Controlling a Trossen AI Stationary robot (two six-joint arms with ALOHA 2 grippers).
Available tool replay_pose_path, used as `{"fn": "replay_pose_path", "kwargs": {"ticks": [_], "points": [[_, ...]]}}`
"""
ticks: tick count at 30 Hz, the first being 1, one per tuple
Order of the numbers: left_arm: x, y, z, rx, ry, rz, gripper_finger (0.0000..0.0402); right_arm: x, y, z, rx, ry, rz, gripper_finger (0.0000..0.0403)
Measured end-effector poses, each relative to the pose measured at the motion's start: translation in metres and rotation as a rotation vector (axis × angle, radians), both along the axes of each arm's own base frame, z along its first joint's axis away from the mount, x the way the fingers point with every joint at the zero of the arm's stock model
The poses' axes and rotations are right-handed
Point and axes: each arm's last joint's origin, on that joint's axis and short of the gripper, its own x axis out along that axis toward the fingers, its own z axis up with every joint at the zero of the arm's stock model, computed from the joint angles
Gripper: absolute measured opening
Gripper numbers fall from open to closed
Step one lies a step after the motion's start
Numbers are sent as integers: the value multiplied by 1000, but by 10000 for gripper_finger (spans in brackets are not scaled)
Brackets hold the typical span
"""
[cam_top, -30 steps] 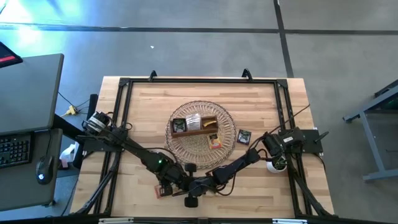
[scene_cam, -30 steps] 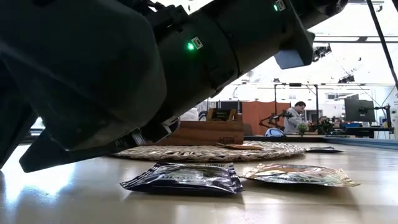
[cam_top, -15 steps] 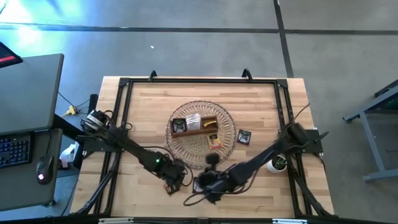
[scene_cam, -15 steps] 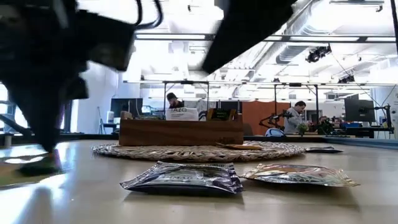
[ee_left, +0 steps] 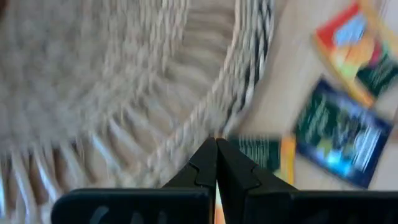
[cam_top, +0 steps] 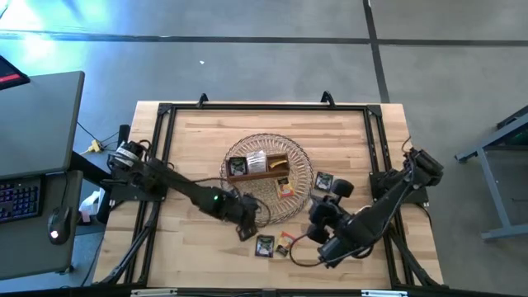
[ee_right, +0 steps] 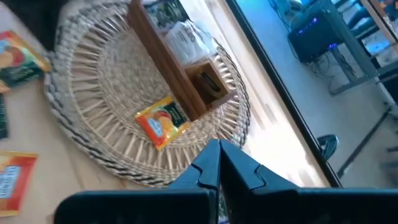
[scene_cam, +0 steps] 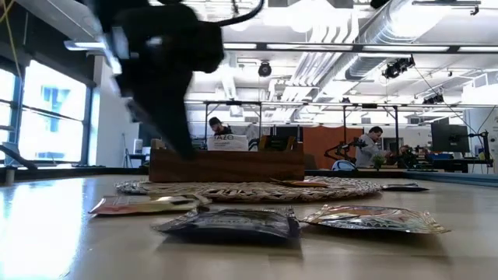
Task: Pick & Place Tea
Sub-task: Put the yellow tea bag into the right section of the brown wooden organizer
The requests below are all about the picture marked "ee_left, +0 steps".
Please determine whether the round woven straw placemat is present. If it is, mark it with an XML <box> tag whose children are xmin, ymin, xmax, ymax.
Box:
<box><xmin>0</xmin><ymin>0</ymin><xmax>276</xmax><ymax>224</ymax></box>

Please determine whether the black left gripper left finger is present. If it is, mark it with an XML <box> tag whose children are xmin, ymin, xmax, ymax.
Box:
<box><xmin>162</xmin><ymin>136</ymin><xmax>218</xmax><ymax>224</ymax></box>

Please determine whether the orange tea packet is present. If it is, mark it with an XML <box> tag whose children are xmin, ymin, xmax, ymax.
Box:
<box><xmin>312</xmin><ymin>0</ymin><xmax>398</xmax><ymax>108</ymax></box>
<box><xmin>214</xmin><ymin>133</ymin><xmax>296</xmax><ymax>224</ymax></box>

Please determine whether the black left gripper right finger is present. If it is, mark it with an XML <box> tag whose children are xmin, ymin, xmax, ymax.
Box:
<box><xmin>216</xmin><ymin>138</ymin><xmax>299</xmax><ymax>224</ymax></box>

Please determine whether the black tea packet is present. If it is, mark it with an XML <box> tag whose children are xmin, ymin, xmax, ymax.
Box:
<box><xmin>293</xmin><ymin>78</ymin><xmax>393</xmax><ymax>190</ymax></box>

